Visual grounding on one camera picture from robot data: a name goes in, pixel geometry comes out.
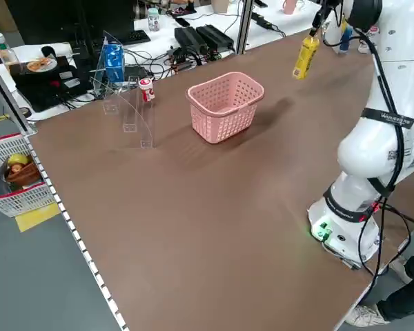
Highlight yellow drink bottle orange cap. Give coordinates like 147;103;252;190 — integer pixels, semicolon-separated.
291;26;321;81

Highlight clear acrylic drinks tray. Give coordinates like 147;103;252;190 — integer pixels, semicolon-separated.
322;13;380;56

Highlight pink plastic basket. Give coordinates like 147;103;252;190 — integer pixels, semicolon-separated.
187;71;266;145

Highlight brown wicker basket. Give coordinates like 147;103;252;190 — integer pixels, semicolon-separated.
5;161;42;185

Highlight grey blue bottle white cap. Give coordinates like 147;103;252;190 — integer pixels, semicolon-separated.
338;24;355;52

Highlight white bottle pink cap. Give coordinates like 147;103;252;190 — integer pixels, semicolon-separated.
357;26;380;54

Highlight black power strip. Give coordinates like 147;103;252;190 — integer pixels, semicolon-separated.
251;12;274;30

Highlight black power adapter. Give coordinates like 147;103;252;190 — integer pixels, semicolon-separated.
174;26;208;52
196;24;235;49

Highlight small jar teal lid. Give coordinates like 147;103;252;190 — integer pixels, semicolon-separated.
147;7;161;32

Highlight black keyboard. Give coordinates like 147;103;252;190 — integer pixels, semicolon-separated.
117;30;151;45

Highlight small white red bottle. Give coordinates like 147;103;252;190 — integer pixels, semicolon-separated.
138;78;156;103

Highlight clear acrylic tiered shelf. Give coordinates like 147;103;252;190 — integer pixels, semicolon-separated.
90;30;157;150

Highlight blue carton box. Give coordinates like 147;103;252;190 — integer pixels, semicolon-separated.
101;43;127;83

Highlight black monitor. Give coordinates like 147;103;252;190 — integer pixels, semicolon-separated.
6;0;136;70

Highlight round printed disc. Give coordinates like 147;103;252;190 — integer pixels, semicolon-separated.
26;57;57;72

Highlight black case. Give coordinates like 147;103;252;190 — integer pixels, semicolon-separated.
10;54;92;113

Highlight person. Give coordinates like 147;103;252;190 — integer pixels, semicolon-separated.
344;254;414;328

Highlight clear bottle white cap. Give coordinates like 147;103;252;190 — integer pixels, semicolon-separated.
0;32;21;67

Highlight yellow green fruit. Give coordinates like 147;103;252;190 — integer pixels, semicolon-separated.
8;154;31;167

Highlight white crate red rim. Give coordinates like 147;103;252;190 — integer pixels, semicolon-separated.
0;132;61;219

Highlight aluminium frame post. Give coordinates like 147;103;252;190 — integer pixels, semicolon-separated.
237;0;255;55

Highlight tangled black cables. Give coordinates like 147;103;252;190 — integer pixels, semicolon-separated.
124;44;211;82

